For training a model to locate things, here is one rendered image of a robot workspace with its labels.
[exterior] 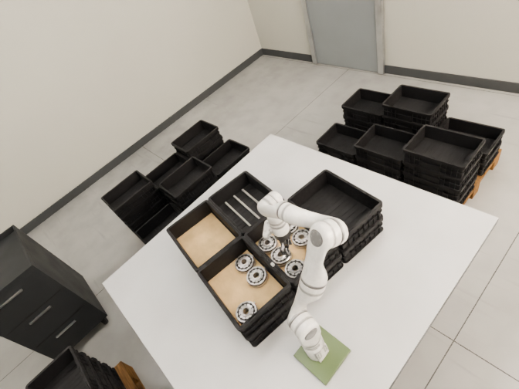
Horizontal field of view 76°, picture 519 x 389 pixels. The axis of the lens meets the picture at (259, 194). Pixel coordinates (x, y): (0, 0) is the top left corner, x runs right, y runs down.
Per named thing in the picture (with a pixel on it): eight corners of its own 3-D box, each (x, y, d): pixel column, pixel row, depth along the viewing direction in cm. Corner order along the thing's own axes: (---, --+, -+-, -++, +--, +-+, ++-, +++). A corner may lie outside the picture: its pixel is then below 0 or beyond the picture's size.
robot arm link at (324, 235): (329, 235, 96) (311, 295, 109) (351, 226, 102) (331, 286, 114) (308, 218, 103) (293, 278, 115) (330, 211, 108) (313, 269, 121)
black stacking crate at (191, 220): (249, 247, 181) (242, 235, 173) (205, 283, 174) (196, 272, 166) (214, 211, 208) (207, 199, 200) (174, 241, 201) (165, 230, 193)
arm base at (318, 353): (331, 348, 143) (325, 333, 131) (318, 366, 140) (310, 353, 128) (314, 334, 149) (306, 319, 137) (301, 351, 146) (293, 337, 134)
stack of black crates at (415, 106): (445, 139, 280) (451, 93, 249) (427, 160, 270) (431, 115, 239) (400, 127, 306) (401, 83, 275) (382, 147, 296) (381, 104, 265)
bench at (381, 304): (476, 285, 211) (499, 218, 162) (320, 537, 157) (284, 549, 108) (290, 191, 313) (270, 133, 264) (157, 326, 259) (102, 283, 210)
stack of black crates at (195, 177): (212, 189, 326) (192, 155, 295) (231, 201, 307) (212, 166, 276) (181, 217, 313) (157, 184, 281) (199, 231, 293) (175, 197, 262)
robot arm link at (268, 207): (251, 203, 129) (273, 214, 118) (267, 189, 131) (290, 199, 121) (259, 215, 133) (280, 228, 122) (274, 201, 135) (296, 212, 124)
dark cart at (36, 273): (117, 322, 272) (32, 266, 210) (69, 367, 257) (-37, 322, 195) (90, 281, 312) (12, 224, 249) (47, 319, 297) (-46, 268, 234)
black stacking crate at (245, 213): (290, 214, 188) (285, 201, 180) (249, 246, 181) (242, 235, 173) (251, 183, 215) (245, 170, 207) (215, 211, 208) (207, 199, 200)
